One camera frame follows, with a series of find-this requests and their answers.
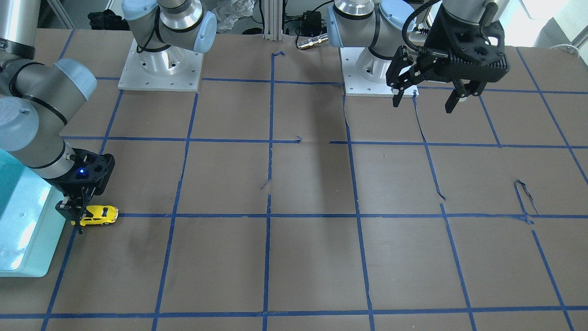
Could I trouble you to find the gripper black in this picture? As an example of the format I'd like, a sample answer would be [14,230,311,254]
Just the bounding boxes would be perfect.
[386,5,510,114]
[48,148,115,235]

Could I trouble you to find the yellow beetle toy car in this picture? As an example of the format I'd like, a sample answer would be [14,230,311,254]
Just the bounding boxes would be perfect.
[80,205,119,226]

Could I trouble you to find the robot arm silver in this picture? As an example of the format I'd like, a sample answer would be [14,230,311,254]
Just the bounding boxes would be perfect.
[1,0,218,233]
[326,0,510,113]

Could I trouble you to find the teal plastic bin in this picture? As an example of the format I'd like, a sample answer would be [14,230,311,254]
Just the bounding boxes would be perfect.
[0,150,65,277]

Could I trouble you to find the black power adapter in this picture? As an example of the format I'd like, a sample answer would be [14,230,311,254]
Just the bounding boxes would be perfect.
[300,11,322,36]

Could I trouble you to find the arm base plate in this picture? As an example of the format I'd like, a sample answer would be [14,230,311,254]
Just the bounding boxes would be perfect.
[339,47,393,98]
[118,40,204,92]

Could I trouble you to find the aluminium frame post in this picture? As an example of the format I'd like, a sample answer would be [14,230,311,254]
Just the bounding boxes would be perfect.
[259,0,285,43]

